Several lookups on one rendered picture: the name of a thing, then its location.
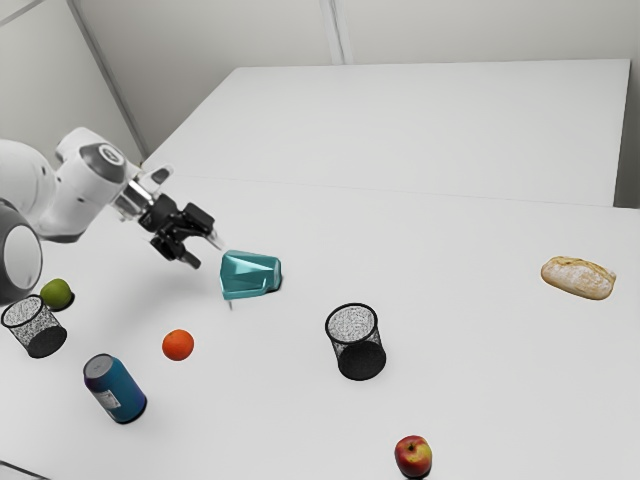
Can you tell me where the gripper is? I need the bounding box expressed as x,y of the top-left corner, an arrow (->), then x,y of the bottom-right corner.
137,193 -> 225,271

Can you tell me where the orange fruit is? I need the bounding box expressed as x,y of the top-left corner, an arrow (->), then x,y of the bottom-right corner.
161,328 -> 196,362

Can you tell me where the green apple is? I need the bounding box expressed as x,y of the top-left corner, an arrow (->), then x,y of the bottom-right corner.
39,278 -> 74,311

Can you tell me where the blue can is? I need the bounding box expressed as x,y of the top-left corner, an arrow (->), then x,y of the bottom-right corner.
82,353 -> 149,425

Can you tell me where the black mesh pen holder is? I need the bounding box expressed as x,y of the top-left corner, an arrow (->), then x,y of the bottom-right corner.
0,294 -> 69,359
324,301 -> 388,382

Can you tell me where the red apple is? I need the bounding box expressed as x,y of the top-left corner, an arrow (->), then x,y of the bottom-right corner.
393,434 -> 434,477

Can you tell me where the bread loaf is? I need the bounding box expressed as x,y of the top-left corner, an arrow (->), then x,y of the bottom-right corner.
540,255 -> 618,302

